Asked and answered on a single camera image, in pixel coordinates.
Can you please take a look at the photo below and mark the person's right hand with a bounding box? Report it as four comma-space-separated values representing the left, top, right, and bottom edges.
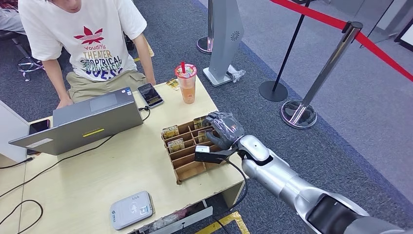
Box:
56, 97, 74, 110

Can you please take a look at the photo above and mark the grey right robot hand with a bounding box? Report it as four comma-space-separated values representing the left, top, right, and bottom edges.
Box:
202, 111, 246, 151

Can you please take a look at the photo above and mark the wooden card organizer box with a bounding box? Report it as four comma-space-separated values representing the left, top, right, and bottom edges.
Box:
160, 116, 226, 185

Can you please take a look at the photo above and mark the person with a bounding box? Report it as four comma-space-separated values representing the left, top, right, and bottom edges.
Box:
18, 0, 157, 110
0, 0, 26, 36

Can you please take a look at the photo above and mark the grey card reader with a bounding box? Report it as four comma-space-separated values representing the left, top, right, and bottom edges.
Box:
110, 191, 156, 231

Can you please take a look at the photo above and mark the silver-edged smartphone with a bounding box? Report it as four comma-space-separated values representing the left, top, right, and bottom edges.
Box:
137, 83, 165, 109

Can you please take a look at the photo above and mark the black smartphone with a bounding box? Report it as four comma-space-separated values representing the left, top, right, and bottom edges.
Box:
26, 119, 51, 156

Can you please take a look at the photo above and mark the orange drink cup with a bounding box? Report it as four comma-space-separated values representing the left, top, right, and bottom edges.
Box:
174, 63, 198, 105

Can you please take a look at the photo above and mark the grey laptop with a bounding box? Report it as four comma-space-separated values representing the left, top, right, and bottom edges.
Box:
9, 87, 144, 156

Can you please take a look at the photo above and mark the black office chair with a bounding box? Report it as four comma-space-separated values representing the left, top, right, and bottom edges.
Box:
0, 30, 44, 82

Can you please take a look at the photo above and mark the crumpled white bag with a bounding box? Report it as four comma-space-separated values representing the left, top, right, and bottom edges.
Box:
226, 64, 246, 83

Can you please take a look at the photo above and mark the white cabinet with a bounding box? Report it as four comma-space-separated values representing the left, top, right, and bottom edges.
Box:
0, 100, 30, 164

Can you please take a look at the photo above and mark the grey kiosk stand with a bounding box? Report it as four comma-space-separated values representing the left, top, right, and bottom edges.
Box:
202, 0, 245, 87

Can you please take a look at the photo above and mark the yellow floor tape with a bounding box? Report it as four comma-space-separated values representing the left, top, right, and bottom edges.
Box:
193, 211, 251, 234

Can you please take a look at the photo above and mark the white metal bar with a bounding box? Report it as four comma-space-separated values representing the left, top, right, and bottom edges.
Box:
150, 206, 214, 234

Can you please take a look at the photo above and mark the clear plastic bag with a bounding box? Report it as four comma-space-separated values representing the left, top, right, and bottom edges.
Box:
150, 209, 194, 232

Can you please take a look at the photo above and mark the red barrier belt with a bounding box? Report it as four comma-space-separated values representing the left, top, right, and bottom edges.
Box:
269, 0, 348, 31
354, 31, 413, 83

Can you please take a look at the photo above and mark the black framed board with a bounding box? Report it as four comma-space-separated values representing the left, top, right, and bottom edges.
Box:
394, 16, 413, 53

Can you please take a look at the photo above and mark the black laptop cable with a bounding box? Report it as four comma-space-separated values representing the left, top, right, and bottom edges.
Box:
0, 106, 151, 199

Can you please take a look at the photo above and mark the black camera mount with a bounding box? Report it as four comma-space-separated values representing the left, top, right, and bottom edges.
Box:
194, 148, 240, 164

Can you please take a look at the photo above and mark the black stanchion post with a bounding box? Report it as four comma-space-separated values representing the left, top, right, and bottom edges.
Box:
259, 0, 319, 103

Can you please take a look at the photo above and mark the chrome stanchion post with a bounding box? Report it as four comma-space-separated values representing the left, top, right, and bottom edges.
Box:
196, 0, 215, 55
280, 21, 364, 130

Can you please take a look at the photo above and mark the black camera cable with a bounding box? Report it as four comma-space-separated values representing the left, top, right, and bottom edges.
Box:
213, 158, 249, 234

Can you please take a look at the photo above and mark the black cable with plug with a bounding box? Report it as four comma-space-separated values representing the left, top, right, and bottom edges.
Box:
0, 156, 35, 170

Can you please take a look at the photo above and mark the black looped cable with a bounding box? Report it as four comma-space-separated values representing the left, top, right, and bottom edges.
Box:
0, 199, 44, 234

